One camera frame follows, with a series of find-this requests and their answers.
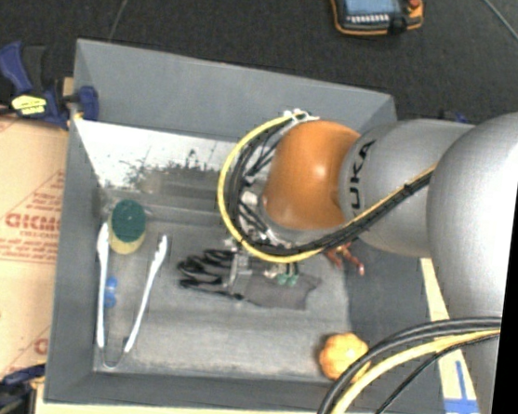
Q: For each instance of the grey metal bin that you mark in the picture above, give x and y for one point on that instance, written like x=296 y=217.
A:
x=206 y=335

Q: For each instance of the copper-coloured curved metal piece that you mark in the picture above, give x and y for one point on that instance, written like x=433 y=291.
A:
x=348 y=258

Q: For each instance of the orange toy pumpkin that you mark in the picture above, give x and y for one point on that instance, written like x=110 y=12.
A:
x=339 y=354

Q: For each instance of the green and yellow sponge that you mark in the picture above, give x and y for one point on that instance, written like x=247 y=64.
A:
x=128 y=223

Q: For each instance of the white plastic tongs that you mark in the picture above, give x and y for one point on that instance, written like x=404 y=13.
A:
x=101 y=276

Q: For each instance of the brown cardboard board red print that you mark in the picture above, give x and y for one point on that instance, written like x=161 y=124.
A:
x=19 y=172

